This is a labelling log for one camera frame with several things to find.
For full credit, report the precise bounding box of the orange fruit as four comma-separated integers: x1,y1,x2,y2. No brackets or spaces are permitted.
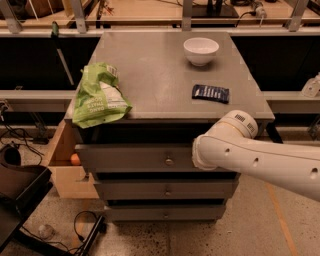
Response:
70,153,81,166

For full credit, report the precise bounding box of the black floor cable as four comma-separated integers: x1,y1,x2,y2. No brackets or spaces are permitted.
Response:
19,210,108,256

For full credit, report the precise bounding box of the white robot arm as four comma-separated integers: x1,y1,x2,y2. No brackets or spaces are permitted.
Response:
192,110,320,201

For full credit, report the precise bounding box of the green handled tool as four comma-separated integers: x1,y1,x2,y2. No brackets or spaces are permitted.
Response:
51,21,75,86

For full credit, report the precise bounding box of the grey top drawer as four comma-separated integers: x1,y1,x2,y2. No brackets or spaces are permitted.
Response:
75,143,239,174

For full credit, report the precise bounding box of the green chip bag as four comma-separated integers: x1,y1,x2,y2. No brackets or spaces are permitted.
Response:
72,62,132,129

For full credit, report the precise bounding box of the dark blue snack packet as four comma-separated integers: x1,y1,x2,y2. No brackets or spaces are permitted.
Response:
192,84,229,104

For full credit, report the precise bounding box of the black monitor stand base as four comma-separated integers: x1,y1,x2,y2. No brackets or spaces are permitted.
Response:
192,0,239,18

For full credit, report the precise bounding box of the grey bottom drawer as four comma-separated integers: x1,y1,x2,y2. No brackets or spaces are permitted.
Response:
104,205,226,222

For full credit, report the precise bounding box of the light wooden box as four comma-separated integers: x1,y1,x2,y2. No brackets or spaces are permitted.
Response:
43,120,98,199

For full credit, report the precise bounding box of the grey drawer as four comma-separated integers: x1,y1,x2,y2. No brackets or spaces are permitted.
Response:
95,180,238,200
75,143,239,174
104,205,226,222

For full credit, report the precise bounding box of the grey drawer cabinet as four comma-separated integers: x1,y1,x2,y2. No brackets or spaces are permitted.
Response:
74,32,274,207

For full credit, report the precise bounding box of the white ceramic bowl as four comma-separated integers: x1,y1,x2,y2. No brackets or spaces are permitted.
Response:
183,37,219,66

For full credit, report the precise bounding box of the grey middle drawer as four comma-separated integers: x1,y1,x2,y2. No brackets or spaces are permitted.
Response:
95,180,238,200

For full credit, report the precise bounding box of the black bin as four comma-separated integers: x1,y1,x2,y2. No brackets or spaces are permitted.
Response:
0,145,52,251

